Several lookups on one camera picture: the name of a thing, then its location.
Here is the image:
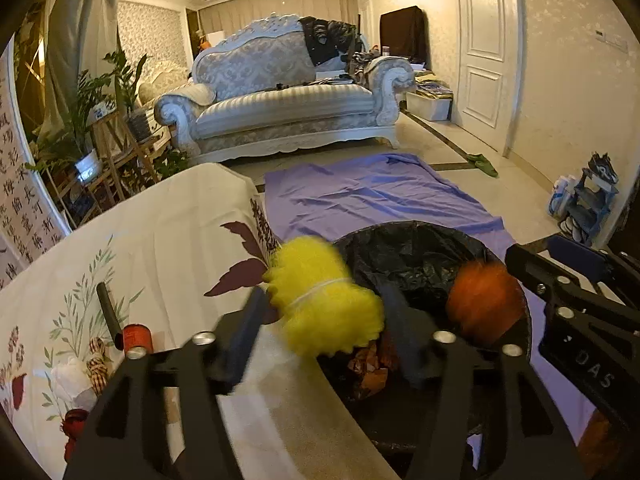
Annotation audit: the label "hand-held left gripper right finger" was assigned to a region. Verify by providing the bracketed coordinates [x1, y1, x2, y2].
[375, 282, 588, 480]

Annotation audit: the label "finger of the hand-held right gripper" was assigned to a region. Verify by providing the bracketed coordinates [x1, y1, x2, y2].
[547, 235, 640, 306]
[505, 244, 626, 318]

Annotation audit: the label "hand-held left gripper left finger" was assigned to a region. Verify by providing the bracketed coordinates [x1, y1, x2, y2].
[62, 285, 273, 480]

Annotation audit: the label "orange fluffy ball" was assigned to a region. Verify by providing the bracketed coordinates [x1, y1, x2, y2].
[445, 260, 525, 348]

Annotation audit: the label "trash bin with black bag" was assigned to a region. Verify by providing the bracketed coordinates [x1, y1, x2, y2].
[320, 221, 533, 478]

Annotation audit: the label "yellow fluffy pom-pom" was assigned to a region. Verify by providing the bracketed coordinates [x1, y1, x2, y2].
[262, 235, 385, 358]

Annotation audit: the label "red cylindrical can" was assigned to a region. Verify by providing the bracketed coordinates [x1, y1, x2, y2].
[122, 324, 152, 353]

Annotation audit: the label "white tissue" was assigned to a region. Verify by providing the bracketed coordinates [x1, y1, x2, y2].
[50, 357, 98, 411]

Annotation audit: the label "blue shoe rack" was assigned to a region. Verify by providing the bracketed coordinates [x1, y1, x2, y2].
[557, 152, 621, 246]

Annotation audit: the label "white plastic bag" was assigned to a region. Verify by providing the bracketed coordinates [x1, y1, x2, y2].
[547, 175, 576, 218]

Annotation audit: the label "floral white tablecloth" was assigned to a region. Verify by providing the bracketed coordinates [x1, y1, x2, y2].
[0, 162, 398, 480]

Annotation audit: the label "green slippers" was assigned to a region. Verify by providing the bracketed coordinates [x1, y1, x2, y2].
[466, 152, 499, 178]

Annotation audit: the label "purple floor cloth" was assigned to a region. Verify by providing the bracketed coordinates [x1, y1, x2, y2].
[263, 152, 598, 448]

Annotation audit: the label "black tube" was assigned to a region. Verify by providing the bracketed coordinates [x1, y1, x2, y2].
[96, 282, 125, 348]

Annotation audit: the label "plaid wrapped candy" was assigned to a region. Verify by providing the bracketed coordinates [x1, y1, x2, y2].
[86, 338, 110, 393]

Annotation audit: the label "white storage box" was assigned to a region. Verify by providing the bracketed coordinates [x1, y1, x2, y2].
[405, 91, 453, 122]

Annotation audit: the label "wooden plant stand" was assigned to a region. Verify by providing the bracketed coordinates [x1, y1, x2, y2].
[42, 110, 167, 227]

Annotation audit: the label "white panel door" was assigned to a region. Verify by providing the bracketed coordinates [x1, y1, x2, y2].
[452, 0, 522, 155]

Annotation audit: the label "ornate grey white sofa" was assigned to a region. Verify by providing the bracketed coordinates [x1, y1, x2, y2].
[154, 12, 417, 157]

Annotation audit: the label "large plant in white pot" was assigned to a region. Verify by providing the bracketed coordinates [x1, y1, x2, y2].
[25, 72, 117, 186]

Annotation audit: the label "calligraphy scroll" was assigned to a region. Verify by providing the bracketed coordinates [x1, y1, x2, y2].
[0, 42, 71, 291]

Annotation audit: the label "cream patterned armchair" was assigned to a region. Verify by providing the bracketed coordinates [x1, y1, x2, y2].
[137, 60, 192, 106]

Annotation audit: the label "tall plant in dark pot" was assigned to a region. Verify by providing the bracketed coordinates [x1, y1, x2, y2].
[102, 50, 152, 142]

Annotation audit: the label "pile of clothes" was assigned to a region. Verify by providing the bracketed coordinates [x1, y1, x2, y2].
[347, 50, 387, 83]

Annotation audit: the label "dark covered cabinet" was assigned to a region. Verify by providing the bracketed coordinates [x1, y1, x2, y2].
[379, 6, 428, 67]

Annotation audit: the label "black jacket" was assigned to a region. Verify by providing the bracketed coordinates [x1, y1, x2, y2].
[299, 16, 368, 68]

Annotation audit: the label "beige window curtains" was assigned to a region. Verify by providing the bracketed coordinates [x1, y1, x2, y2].
[200, 0, 359, 38]

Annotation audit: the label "grey green curtain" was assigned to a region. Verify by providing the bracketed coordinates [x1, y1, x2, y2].
[37, 0, 122, 141]

